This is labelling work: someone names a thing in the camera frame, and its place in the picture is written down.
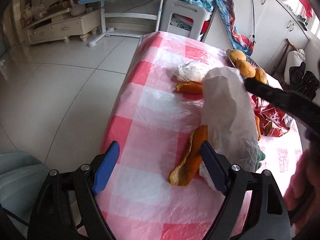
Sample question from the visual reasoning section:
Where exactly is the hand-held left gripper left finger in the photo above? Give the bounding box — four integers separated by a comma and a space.
27, 141, 120, 240

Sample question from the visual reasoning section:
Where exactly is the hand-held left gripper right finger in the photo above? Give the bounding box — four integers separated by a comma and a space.
200, 140, 292, 240

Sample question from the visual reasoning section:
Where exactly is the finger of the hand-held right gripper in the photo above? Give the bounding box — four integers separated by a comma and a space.
244, 78, 308, 120

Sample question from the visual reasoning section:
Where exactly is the long orange peel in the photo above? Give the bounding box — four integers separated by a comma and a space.
169, 124, 209, 187

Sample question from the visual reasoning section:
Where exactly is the red snack bag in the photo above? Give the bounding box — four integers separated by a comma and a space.
251, 94, 295, 138

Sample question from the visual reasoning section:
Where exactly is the white plastic bag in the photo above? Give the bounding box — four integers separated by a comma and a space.
199, 67, 259, 193

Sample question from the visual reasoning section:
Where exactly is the person's right hand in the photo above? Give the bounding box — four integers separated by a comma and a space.
284, 140, 320, 213

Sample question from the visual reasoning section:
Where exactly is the yellow fruit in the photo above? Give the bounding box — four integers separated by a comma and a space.
229, 50, 247, 63
255, 68, 268, 84
235, 59, 257, 78

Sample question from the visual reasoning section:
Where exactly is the fruit plate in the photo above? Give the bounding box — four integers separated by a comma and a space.
226, 49, 269, 84

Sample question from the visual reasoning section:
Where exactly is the white sack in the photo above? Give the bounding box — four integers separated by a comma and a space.
285, 49, 307, 80

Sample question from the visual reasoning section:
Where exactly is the wooden chair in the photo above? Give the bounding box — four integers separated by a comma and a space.
272, 39, 320, 100

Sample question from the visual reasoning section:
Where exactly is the red white checkered tablecloth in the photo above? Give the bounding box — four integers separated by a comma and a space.
96, 31, 304, 240

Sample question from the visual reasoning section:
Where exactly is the white cabinet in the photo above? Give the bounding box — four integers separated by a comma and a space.
200, 0, 310, 80

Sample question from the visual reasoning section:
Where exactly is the wrapped tissue ball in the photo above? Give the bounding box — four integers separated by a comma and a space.
176, 60, 209, 82

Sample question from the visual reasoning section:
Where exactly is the colourful printed bag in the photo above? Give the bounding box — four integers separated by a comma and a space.
215, 0, 257, 57

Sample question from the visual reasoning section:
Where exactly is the light green chair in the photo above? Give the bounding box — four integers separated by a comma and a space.
0, 151, 52, 233

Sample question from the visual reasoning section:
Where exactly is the red hanging garment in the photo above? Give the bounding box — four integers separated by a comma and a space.
287, 0, 315, 18

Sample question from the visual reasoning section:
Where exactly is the white plastic stool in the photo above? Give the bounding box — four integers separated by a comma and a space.
159, 0, 215, 43

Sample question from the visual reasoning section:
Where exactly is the cream television cabinet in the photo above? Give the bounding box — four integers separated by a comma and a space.
22, 6, 100, 45

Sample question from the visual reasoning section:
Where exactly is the pink kettlebell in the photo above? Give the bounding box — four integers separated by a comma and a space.
69, 0, 87, 17

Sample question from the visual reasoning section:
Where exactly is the pile of plastic bags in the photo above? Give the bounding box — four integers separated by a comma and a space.
24, 4, 48, 20

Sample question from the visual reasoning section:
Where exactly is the black cord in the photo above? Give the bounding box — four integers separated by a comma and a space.
231, 0, 257, 45

